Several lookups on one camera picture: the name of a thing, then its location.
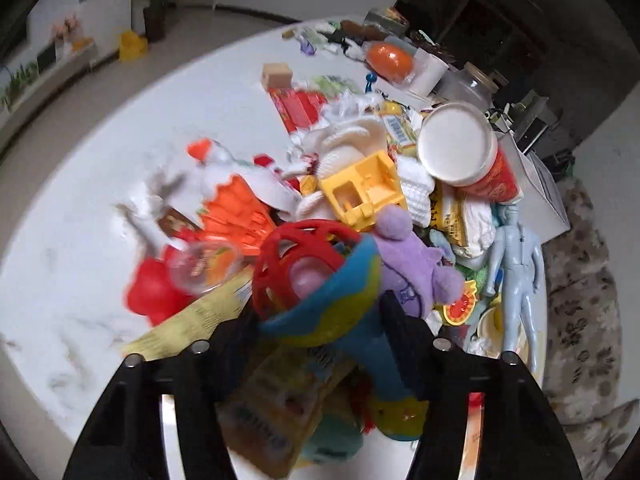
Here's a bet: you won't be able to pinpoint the red cup with white lid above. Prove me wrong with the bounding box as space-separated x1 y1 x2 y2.
417 102 524 204

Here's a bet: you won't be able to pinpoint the white plastic toy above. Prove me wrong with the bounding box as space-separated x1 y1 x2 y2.
119 151 301 247

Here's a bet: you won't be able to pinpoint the white carton box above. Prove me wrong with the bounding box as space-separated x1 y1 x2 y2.
492 132 572 242

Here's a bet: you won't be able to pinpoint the white knitted cloth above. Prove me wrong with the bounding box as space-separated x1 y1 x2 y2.
295 115 389 221

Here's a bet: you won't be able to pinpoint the red plastic toy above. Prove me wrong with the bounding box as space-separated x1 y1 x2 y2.
125 257 197 327

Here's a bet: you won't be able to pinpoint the pale blue doll figure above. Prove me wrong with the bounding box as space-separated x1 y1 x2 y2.
482 205 544 374

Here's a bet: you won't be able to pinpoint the orange plastic toy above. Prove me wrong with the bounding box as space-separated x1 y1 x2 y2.
187 140 277 262

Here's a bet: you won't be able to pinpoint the yellow toy truck cab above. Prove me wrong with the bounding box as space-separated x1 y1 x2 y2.
317 152 409 234

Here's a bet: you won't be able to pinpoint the red packet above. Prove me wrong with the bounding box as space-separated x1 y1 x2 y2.
270 87 326 134

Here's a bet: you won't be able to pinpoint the floral sofa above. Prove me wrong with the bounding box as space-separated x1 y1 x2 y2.
542 175 640 427

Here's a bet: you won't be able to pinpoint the clear plastic ball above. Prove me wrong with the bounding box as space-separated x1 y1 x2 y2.
167 240 246 297

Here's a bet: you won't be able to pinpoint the blue rattle with red ball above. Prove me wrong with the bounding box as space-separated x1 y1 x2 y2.
250 220 431 442

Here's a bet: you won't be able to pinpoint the colourful snack packet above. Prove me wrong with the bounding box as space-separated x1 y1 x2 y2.
220 345 357 479

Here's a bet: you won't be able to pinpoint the small yellow bag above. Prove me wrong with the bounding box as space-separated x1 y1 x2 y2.
119 30 149 63

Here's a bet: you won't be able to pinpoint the purple plush toy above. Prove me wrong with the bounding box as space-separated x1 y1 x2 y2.
372 205 466 319

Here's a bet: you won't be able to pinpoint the wooden block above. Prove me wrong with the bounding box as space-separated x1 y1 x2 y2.
261 63 294 92

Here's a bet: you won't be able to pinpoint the glass jar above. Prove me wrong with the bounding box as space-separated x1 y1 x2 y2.
442 62 499 111

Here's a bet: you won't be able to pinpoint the yellow flat packet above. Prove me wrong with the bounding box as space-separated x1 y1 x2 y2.
122 275 256 362

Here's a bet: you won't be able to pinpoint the orange plastic egg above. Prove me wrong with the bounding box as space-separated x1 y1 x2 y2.
366 42 416 84

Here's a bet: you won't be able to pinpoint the yellow flowers in vase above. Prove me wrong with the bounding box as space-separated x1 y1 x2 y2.
144 0 182 43

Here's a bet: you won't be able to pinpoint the red and yellow round toy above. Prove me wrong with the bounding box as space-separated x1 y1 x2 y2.
442 280 479 329

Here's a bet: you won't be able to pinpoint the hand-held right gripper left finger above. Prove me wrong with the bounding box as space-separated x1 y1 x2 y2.
62 305 262 480

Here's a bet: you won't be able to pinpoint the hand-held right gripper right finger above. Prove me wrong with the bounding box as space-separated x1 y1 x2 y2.
377 290 583 480

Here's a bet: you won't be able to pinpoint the wall poster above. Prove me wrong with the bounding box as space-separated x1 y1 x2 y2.
0 0 132 111

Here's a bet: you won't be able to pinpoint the dark shelf unit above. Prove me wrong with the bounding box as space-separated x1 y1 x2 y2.
395 0 617 106

